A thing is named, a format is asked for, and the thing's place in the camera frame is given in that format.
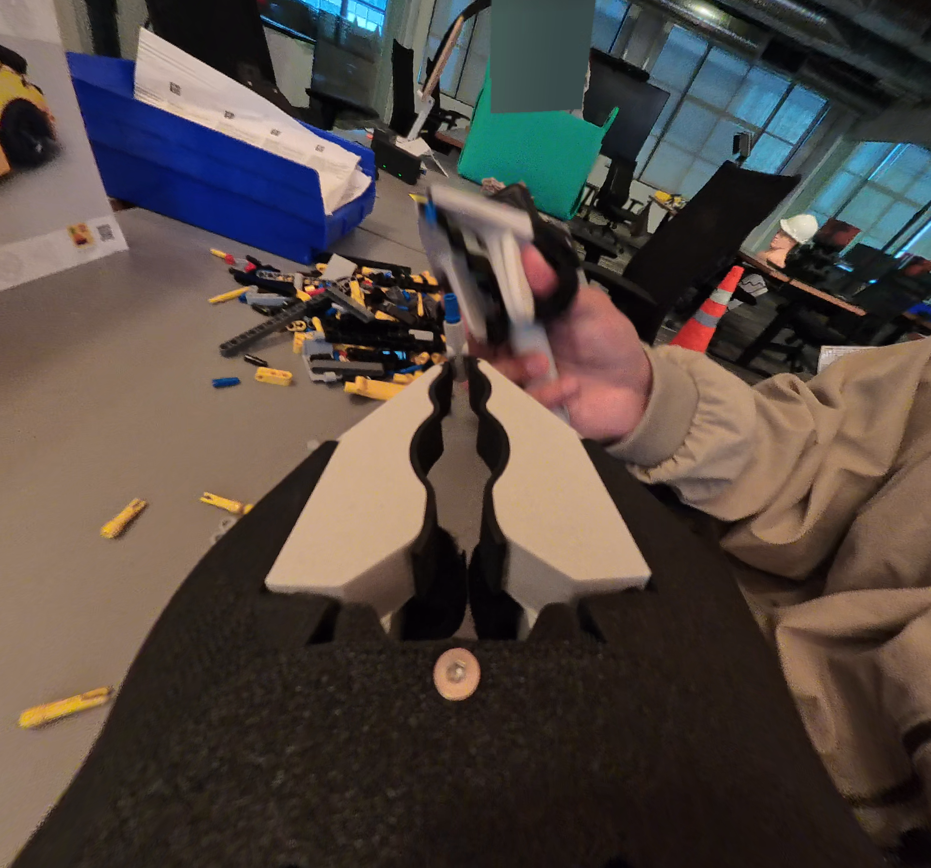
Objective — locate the mannequin head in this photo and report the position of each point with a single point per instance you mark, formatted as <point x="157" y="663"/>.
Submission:
<point x="780" y="250"/>

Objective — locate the black monitor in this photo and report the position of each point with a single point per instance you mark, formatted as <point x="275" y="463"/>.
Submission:
<point x="629" y="112"/>

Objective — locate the white hard hat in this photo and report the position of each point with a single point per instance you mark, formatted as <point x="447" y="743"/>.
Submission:
<point x="800" y="227"/>

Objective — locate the person's beige jacket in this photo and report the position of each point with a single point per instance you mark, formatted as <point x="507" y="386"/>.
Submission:
<point x="859" y="665"/>

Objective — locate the person's right forearm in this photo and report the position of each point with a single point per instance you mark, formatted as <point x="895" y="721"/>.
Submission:
<point x="764" y="461"/>

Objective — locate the grey toy angle connector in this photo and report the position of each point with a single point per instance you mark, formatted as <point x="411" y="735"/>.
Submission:
<point x="454" y="341"/>

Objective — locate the orange traffic cone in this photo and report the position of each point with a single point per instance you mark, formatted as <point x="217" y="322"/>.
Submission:
<point x="709" y="316"/>

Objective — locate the black tilted board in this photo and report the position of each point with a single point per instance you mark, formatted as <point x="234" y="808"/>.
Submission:
<point x="706" y="243"/>

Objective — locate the white instruction booklet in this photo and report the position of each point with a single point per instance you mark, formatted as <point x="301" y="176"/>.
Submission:
<point x="51" y="155"/>

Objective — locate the blue storage bin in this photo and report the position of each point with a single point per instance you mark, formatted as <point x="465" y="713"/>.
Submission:
<point x="204" y="177"/>

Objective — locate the pile of toy bricks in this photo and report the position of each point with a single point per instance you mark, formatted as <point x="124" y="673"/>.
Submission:
<point x="364" y="330"/>

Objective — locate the black office chair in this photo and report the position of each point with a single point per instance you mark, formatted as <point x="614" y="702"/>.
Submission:
<point x="404" y="90"/>

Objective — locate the blue bin with papers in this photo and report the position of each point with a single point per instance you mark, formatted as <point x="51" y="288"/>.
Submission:
<point x="240" y="112"/>

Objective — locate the person's right hand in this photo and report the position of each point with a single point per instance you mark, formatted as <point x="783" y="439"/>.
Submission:
<point x="604" y="374"/>

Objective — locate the yellow holed toy brick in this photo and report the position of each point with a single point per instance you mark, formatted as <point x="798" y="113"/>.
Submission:
<point x="274" y="376"/>

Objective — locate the small black box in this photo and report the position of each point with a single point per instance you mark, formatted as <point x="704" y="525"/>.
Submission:
<point x="396" y="160"/>

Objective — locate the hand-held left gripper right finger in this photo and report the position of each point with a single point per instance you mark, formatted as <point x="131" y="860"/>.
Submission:
<point x="567" y="519"/>

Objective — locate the teal folding bin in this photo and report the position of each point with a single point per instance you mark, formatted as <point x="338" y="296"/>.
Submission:
<point x="531" y="155"/>

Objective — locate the black upright panel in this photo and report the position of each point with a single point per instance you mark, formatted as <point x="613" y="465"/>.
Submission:
<point x="204" y="2"/>

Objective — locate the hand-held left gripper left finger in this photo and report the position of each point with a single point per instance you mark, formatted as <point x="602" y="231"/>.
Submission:
<point x="349" y="519"/>

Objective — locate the long dark grey beam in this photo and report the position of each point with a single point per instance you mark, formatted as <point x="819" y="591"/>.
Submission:
<point x="270" y="330"/>

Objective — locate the grey desk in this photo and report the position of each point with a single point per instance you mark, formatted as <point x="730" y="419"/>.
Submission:
<point x="109" y="410"/>

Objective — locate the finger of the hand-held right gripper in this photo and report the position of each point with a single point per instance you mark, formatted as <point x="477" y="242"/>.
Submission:
<point x="512" y="279"/>
<point x="454" y="272"/>

